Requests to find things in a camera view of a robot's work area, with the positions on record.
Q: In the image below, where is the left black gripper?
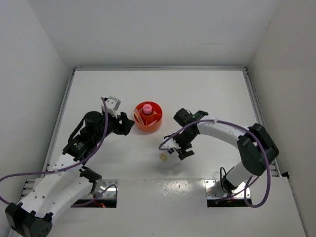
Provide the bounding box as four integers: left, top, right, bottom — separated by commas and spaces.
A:
93, 110, 134, 143

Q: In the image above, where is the small tan sharpener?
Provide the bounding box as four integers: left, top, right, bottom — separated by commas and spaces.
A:
159, 154, 167, 160

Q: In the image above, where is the pink glue bottle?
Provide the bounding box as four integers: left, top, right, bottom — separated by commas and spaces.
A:
142, 104, 153, 116

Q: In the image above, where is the pink thin pencil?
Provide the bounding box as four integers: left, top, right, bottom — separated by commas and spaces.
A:
135, 111, 145, 125

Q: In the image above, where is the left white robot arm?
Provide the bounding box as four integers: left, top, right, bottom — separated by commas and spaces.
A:
5, 111, 135, 237

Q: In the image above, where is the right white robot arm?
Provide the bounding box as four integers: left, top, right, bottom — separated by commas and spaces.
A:
173, 108, 279, 197

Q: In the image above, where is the orange round organizer container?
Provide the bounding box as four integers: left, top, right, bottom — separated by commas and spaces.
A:
134, 101, 163, 133

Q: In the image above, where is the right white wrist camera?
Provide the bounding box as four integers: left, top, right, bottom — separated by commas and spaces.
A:
160, 137, 180, 154

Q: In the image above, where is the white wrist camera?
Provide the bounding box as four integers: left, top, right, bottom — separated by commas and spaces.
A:
160, 137, 180, 154
104, 96, 121, 118

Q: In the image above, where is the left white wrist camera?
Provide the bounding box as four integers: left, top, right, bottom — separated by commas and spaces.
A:
104, 96, 121, 118

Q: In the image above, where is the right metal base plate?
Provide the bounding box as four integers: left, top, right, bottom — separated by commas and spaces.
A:
204, 179, 246, 200

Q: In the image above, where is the metal base plate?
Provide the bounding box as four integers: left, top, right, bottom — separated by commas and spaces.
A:
82, 179, 119, 200
204, 179, 246, 200

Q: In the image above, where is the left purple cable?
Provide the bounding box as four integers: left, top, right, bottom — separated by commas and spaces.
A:
0, 96, 118, 207

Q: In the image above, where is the purple cable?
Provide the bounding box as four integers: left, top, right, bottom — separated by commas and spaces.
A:
158, 119, 272, 207
0, 96, 118, 207

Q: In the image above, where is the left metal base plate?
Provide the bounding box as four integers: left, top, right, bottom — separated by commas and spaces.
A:
82, 179, 119, 200

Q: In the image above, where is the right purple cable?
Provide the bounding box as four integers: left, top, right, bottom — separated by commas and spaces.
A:
158, 119, 272, 207

